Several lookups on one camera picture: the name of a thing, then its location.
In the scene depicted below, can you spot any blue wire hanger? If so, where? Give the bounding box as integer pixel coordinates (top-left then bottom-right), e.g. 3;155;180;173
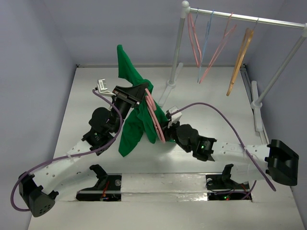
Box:
197;10;214;83

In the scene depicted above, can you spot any green t shirt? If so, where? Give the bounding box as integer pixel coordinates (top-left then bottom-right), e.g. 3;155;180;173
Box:
117;44;177;158

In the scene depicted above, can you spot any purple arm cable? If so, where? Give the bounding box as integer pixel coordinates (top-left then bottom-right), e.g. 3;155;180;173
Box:
172;102;276;201
10;88;124;213

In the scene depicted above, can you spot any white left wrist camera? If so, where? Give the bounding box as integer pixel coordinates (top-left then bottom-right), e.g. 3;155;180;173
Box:
94;79;115;97

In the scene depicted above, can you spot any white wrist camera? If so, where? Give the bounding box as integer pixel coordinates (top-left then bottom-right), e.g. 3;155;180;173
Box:
94;79;115;97
166;106;182;128

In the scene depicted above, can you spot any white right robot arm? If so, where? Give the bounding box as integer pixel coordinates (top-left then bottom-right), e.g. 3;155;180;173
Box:
162;122;299;188

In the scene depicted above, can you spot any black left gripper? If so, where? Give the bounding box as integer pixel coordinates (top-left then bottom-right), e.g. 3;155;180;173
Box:
110;82;148;133

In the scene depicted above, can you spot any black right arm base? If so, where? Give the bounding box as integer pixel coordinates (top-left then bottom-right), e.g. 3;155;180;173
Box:
205;164;252;201

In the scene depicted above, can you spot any orange wooden hanger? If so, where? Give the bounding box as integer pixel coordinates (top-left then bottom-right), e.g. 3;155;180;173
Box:
226;21;258;96

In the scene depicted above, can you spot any pink hanger middle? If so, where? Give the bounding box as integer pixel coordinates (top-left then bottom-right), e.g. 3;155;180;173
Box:
198;12;236;84

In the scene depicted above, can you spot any white clothes rack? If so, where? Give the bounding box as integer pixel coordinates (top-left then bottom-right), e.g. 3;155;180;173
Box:
158;0;307;136

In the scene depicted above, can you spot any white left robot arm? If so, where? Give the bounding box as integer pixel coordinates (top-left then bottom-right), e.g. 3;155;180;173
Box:
14;82;149;218

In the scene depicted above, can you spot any pink hanger leftmost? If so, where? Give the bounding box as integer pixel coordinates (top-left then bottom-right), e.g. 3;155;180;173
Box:
187;13;202;68

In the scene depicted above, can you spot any pink plastic hanger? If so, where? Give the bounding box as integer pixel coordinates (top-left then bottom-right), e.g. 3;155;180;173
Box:
145;88;165;143

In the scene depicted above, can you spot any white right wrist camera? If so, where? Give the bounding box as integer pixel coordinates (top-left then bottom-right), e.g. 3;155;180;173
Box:
166;106;182;128

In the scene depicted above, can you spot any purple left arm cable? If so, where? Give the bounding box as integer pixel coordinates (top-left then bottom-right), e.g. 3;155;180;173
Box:
10;88;124;213

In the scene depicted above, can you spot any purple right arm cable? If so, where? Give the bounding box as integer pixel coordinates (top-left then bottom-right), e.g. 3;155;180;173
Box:
172;102;276;201

